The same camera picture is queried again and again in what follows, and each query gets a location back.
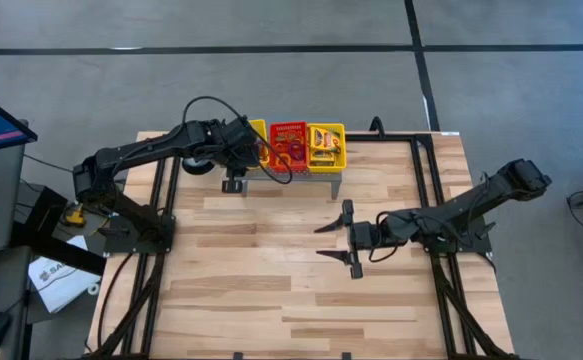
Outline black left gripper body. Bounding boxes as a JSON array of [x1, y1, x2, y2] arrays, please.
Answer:
[[209, 117, 261, 170]]

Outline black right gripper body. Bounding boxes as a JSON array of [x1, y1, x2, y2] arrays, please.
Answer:
[[350, 221, 388, 252]]

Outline yellow plastic slotted basket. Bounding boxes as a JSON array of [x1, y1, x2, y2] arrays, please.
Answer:
[[247, 118, 271, 170], [306, 123, 347, 174]]

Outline red plastic slotted basket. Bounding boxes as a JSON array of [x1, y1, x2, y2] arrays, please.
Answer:
[[269, 121, 309, 174]]

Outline orange spiral coil keychain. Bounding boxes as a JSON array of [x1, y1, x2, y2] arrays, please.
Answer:
[[272, 152, 293, 172]]

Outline white cylinder lamp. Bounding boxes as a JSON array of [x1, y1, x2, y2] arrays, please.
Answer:
[[180, 157, 218, 177]]

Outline grey perforated metal riser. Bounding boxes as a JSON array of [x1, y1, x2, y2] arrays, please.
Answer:
[[233, 164, 343, 200]]

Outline white paper booklet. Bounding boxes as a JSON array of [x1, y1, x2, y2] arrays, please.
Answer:
[[27, 234, 103, 315]]

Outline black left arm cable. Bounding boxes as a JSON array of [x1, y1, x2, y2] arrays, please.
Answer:
[[182, 94, 293, 185]]

